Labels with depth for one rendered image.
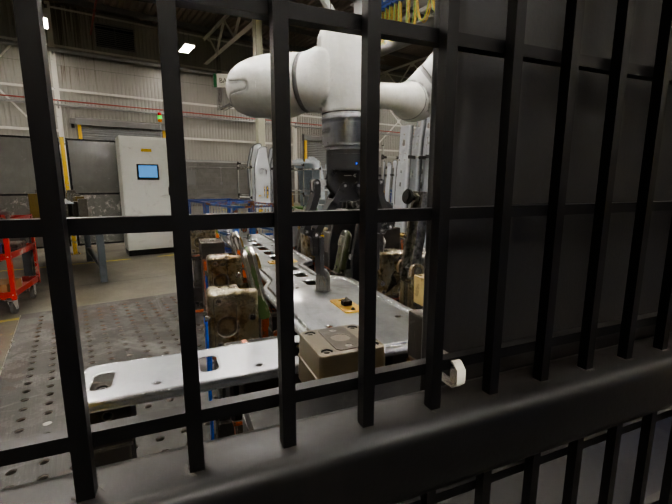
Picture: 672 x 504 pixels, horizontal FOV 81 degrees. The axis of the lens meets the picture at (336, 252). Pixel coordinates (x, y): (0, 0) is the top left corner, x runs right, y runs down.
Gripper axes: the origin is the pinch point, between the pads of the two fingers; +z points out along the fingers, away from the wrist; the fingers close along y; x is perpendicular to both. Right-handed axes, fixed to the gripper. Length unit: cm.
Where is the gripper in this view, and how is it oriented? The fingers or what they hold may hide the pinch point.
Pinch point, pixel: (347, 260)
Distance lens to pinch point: 74.1
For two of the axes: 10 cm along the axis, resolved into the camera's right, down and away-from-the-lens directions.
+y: -9.2, 0.8, -3.8
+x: 3.9, 1.6, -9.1
